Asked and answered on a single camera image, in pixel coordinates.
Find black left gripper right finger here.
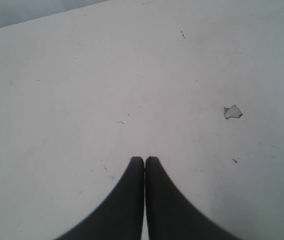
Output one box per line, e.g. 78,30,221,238
144,156,240,240

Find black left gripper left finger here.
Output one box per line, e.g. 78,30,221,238
58,156,144,240

